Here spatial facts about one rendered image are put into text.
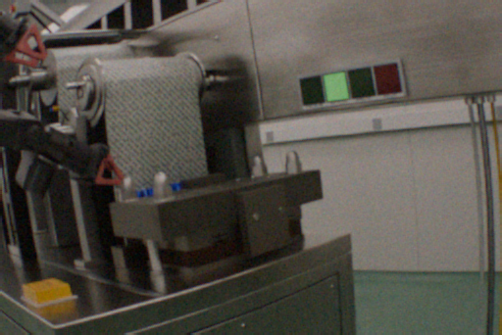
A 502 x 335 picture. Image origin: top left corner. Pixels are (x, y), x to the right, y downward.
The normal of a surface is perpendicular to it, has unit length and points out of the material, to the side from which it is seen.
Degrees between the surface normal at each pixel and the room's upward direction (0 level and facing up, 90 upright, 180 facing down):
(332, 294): 90
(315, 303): 90
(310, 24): 90
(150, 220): 90
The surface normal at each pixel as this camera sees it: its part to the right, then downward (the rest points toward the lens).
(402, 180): -0.71, 0.13
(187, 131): 0.69, -0.06
